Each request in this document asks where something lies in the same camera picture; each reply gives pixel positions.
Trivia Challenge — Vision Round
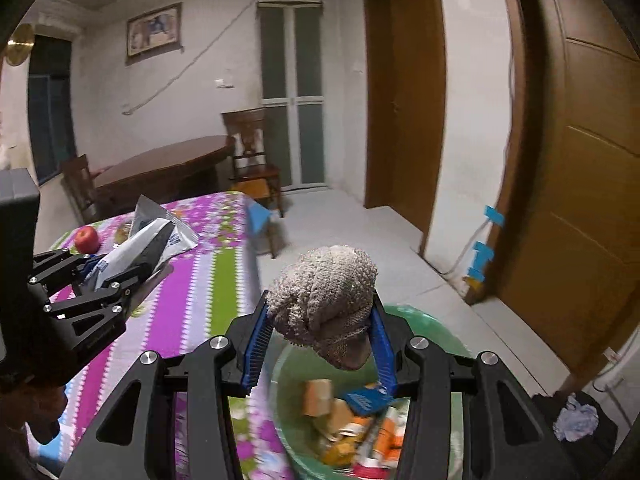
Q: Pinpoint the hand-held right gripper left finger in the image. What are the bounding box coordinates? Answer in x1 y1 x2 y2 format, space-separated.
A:
60 290 276 480

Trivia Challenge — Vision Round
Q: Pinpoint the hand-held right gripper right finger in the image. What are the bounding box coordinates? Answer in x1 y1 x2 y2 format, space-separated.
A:
369 305 564 480

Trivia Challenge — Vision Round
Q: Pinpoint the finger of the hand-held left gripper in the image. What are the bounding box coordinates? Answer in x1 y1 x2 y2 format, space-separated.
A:
42 232 168 362
30 247 108 294

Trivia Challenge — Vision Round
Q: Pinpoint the blue cigarette box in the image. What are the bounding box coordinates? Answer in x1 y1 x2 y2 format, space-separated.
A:
342 384 394 416

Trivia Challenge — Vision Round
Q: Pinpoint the green plastic basin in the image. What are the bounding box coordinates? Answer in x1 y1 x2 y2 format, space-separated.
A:
270 302 477 480

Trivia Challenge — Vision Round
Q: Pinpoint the orange paper bag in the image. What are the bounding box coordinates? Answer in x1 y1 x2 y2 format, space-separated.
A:
335 405 408 466

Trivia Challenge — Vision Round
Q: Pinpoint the grey knitted cloth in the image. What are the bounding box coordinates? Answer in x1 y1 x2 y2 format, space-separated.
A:
266 243 379 372

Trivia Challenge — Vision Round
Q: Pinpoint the white and blue plastic bag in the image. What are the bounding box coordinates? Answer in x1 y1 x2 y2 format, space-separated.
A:
92 195 200 292

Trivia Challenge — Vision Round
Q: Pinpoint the yellow plastic wrapper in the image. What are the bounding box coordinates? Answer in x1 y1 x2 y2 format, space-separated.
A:
320 435 362 467

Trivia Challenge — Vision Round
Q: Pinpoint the red carton box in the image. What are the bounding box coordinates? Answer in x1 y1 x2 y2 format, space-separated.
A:
351 460 397 479

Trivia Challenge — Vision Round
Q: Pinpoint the person's left hand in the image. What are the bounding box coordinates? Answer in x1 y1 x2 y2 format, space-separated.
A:
7 385 68 447

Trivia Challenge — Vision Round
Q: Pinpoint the red apple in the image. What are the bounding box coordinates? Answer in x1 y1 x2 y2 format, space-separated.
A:
75 226 101 255

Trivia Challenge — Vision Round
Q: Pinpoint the wooden chair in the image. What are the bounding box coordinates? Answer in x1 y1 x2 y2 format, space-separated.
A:
60 155 104 226
221 108 284 218

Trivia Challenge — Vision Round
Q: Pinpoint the striped floral tablecloth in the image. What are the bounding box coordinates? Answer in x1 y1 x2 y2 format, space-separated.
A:
25 191 297 480

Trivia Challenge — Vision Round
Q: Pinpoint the blue plastic sheet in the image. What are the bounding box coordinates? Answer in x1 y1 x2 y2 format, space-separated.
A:
248 202 281 241

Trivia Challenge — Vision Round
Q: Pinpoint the round wooden table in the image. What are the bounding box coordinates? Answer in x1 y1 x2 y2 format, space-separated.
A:
94 135 237 212

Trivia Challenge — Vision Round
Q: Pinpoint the crumpled white tissue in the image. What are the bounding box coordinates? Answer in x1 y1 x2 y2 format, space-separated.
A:
553 395 600 442

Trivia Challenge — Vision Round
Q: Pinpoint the brown wooden door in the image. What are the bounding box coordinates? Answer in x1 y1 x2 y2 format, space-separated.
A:
495 0 640 392
362 0 447 257

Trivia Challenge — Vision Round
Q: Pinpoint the frosted glass door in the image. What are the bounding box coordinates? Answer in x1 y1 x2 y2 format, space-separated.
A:
257 1 329 191

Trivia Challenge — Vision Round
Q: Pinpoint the round gold wall clock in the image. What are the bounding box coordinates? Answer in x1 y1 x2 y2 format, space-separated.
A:
4 24 35 67

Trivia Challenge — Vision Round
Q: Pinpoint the white wall cable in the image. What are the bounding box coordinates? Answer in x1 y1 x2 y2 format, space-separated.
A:
122 2 259 116

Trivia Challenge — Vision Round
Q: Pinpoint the framed wall picture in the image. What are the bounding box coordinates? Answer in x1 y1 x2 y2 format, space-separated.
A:
124 2 184 64

